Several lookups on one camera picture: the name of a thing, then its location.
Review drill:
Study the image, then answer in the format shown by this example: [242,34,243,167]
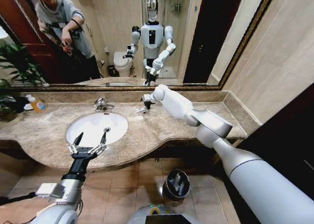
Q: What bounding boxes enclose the dark wooden door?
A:
[235,83,314,205]

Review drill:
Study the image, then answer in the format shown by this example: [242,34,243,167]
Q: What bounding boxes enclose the white robot front shell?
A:
[126,204,205,224]

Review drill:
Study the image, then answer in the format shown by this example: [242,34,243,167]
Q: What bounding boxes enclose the green potted plant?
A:
[0,41,49,123]

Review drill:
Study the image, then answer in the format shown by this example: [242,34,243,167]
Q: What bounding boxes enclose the chrome faucet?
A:
[93,97,115,112]

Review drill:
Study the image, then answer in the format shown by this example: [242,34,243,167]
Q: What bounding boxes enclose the round black trash bin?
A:
[162,168,192,200]

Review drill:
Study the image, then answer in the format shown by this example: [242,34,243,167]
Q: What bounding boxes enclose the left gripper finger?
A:
[90,131,107,156]
[68,132,84,155]

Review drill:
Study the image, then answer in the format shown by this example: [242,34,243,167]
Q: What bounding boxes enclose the white oval sink basin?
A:
[65,112,129,146]

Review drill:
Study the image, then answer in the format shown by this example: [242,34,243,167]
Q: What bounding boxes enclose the white crumpled trash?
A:
[168,174,186,193]

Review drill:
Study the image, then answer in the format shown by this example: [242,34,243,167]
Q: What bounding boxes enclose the orange soap pump bottle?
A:
[25,94,48,114]

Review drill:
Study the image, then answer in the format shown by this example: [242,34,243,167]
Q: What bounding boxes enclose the gold framed wall mirror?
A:
[0,0,279,91]

